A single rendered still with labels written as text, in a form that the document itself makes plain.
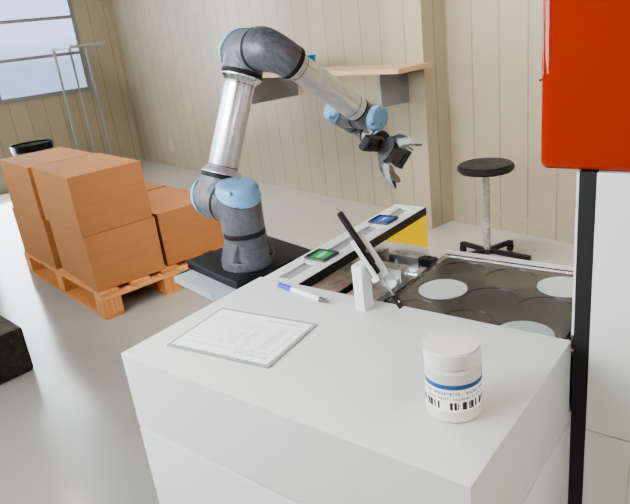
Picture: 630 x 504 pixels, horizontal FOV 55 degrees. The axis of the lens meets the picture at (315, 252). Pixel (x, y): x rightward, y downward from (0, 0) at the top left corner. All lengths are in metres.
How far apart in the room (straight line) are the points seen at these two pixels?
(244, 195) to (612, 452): 1.02
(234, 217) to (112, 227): 2.08
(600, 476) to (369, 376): 0.41
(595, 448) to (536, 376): 0.21
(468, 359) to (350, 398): 0.18
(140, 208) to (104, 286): 0.49
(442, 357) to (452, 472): 0.13
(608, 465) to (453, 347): 0.40
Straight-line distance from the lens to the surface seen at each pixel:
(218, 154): 1.74
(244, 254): 1.64
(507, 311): 1.20
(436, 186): 4.37
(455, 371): 0.76
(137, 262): 3.75
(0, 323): 3.42
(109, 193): 3.61
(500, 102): 4.14
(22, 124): 8.25
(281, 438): 0.86
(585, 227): 0.90
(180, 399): 1.00
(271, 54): 1.67
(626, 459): 1.06
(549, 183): 4.06
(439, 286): 1.31
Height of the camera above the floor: 1.44
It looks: 20 degrees down
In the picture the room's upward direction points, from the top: 7 degrees counter-clockwise
